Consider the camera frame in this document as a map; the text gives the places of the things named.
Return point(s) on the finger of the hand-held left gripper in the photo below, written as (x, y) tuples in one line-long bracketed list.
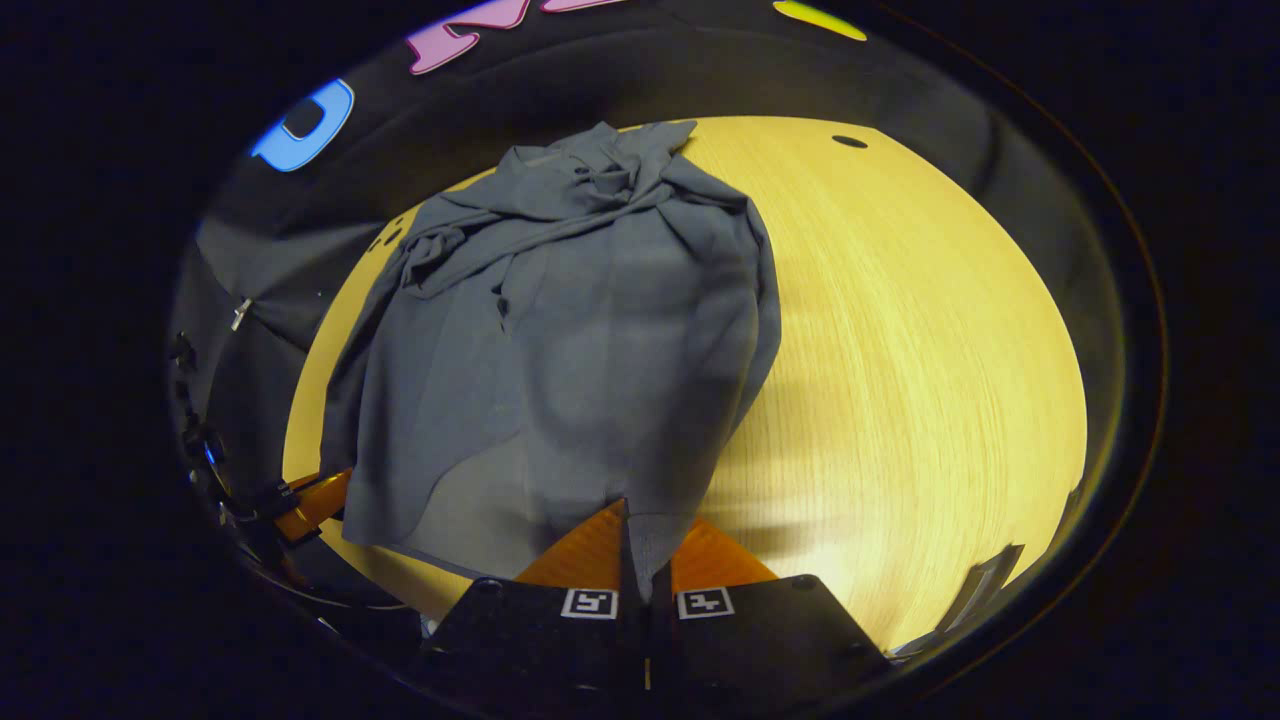
[(315, 505)]

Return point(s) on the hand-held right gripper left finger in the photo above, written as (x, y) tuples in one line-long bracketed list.
[(530, 640)]

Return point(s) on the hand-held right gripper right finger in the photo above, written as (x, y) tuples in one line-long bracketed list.
[(760, 630)]

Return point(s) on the grey button shirt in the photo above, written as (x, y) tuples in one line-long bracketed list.
[(580, 350)]

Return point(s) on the white cloth clip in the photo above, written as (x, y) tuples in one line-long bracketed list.
[(240, 313)]

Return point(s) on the black backdrop cloth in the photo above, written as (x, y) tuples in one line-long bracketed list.
[(250, 260)]

